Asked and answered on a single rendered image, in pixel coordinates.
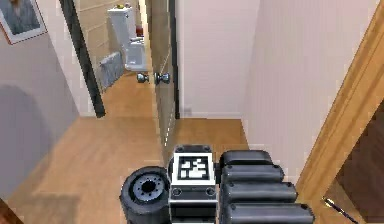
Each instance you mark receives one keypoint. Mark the framed wall picture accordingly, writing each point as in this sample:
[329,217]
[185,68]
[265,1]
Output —
[20,16]

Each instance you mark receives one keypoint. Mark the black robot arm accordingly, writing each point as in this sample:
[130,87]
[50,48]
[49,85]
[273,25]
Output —
[253,193]

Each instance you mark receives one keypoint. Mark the grey towel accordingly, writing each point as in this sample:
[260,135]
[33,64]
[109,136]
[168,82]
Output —
[110,69]

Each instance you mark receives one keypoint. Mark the light wooden room door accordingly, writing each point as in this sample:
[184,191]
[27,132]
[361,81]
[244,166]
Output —
[346,110]

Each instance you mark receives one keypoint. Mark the red small object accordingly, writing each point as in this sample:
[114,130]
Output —
[139,31]

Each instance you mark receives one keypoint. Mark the brown room door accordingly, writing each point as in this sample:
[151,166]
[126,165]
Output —
[163,66]

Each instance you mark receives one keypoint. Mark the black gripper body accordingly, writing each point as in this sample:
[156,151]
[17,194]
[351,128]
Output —
[146,193]

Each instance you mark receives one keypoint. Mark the yellow small object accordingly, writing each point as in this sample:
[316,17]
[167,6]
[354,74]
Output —
[119,5]

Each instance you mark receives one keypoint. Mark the white toilet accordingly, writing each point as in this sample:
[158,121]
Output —
[131,40]

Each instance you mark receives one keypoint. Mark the round metal door knob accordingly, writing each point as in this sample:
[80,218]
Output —
[162,78]
[142,78]

